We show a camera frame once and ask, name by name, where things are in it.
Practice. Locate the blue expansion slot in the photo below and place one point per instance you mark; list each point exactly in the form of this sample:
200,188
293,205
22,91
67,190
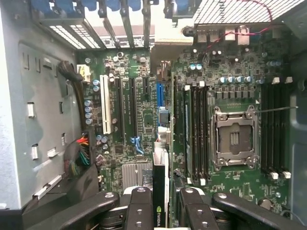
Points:
160,95

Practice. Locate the thin metal locking lever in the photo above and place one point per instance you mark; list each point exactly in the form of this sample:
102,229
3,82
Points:
275,110

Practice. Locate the short black expansion slot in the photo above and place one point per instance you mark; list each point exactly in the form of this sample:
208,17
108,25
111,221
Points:
146,86

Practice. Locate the black open PC case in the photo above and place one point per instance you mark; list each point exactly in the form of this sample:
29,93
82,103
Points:
14,72

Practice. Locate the long black expansion slot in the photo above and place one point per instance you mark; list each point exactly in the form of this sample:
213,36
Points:
118,107
133,107

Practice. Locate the black RAM slot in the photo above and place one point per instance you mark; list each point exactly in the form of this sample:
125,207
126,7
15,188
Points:
286,129
199,134
264,129
205,134
271,129
279,129
193,134

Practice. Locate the metal CPU socket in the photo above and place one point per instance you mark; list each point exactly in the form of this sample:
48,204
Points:
235,139

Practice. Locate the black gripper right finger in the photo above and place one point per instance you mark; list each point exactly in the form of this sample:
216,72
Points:
199,215

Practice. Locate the silver finned heat sink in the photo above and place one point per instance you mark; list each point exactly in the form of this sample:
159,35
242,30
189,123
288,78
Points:
134,175

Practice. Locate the green motherboard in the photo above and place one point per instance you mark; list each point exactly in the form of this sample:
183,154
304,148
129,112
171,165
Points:
148,115

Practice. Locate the silver expansion slot cover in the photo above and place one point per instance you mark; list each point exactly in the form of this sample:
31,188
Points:
128,31
111,31
146,28

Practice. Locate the black plastic shroud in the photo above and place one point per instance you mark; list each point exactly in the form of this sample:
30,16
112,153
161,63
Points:
81,182

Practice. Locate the white expansion slot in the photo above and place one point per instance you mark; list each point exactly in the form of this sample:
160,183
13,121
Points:
105,105

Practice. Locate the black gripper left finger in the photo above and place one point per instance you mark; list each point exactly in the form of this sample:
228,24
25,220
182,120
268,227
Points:
139,215

